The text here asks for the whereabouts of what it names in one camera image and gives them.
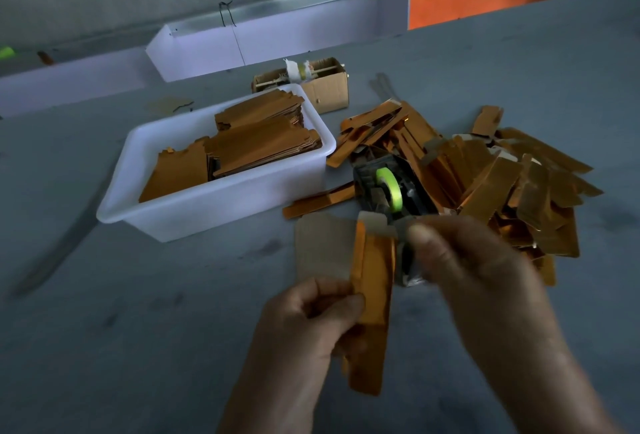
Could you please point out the person's right hand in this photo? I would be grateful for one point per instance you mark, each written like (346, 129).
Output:
(490, 294)

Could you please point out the person's left hand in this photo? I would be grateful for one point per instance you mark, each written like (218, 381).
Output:
(295, 349)

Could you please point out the pile of beige blanks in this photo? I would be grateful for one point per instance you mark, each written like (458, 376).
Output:
(322, 246)

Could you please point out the pile of gold boxes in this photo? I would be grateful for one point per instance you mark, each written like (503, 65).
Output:
(510, 184)

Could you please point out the gold cartons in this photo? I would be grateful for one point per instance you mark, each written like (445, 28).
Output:
(262, 140)

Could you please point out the person's right forearm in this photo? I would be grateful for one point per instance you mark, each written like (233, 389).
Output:
(555, 399)

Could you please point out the person's left forearm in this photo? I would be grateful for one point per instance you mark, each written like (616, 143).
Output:
(265, 421)

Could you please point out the green tape roll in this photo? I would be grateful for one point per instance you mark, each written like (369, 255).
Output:
(388, 188)

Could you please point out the white plastic bin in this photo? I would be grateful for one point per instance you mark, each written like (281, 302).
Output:
(210, 210)

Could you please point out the black tape dispenser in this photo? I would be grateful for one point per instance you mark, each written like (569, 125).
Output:
(368, 174)

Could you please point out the small cardboard box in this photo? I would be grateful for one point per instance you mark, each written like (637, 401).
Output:
(333, 95)

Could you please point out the long white tray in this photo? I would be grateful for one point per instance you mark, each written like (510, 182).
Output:
(70, 80)
(325, 20)

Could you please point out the small brown object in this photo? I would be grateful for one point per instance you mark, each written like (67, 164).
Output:
(45, 57)

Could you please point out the neon green object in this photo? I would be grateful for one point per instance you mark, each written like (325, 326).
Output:
(6, 51)

